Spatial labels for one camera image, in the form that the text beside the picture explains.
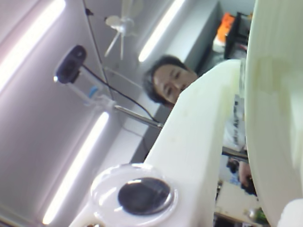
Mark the black webcam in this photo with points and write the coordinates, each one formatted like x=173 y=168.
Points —
x=71 y=63

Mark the long ceiling light tube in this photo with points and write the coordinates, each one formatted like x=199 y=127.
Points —
x=75 y=168
x=28 y=40
x=161 y=30

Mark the white plate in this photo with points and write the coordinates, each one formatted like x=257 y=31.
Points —
x=272 y=118

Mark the silver metal rod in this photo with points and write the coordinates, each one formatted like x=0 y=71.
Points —
x=137 y=116

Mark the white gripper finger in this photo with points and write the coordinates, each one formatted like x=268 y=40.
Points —
x=292 y=215
x=194 y=132

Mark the black metal shelf frame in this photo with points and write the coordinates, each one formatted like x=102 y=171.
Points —
x=239 y=35

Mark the white ceiling fan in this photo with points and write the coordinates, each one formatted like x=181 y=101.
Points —
x=120 y=23

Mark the clear webcam clamp mount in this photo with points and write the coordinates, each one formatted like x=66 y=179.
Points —
x=94 y=94

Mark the orange and white box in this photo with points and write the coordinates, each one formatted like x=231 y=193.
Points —
x=225 y=28

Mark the person head black hair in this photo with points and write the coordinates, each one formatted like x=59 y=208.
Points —
x=165 y=80

